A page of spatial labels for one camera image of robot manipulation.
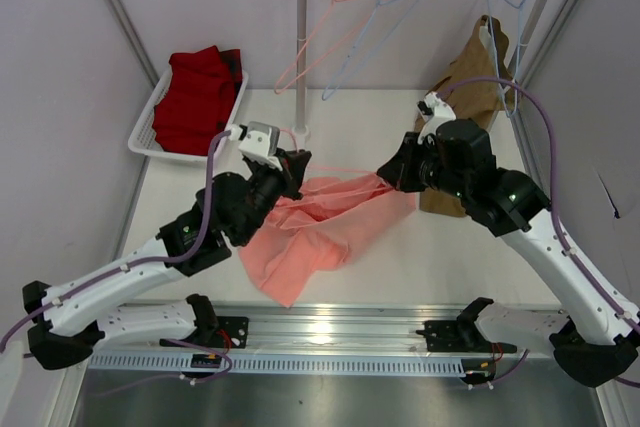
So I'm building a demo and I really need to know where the white plastic laundry basket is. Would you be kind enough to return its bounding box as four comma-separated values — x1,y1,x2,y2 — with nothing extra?
127,69,250,164

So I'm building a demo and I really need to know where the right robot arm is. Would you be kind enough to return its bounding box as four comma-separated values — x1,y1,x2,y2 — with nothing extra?
377,120,639,388

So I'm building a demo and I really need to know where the perforated white cable duct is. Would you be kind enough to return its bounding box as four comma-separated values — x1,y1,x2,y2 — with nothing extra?
89,351,494,377

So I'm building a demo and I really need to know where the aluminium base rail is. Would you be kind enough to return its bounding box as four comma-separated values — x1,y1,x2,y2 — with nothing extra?
94,299,571,358

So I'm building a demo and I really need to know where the blue wire hanger holding skirt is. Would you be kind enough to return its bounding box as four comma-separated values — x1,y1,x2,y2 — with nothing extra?
485,0,549,119

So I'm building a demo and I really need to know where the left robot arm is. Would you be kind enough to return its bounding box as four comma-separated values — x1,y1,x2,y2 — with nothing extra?
23,149,311,370

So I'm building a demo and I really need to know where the pink wire hanger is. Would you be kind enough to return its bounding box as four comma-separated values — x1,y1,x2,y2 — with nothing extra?
273,0,379,95
280,128,374,176

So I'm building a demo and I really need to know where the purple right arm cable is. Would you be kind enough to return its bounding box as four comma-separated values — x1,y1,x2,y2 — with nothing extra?
439,75,640,391

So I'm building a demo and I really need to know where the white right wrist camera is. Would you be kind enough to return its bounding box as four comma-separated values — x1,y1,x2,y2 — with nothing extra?
418,91,456,145

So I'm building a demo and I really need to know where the dark plaid skirt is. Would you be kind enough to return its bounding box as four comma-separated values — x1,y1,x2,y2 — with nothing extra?
219,49,243,84

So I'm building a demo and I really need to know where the blue wire hanger middle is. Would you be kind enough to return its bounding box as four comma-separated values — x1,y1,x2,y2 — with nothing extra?
320,0,425,101

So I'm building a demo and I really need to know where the pink pleated skirt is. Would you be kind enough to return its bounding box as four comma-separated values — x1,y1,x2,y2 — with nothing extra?
238,173,416,307

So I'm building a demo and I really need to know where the red skirt in basket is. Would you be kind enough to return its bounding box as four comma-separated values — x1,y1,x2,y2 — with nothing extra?
155,46,242,138

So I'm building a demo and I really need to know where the brown pleated skirt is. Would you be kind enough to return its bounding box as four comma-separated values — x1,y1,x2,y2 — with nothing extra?
412,14,521,219

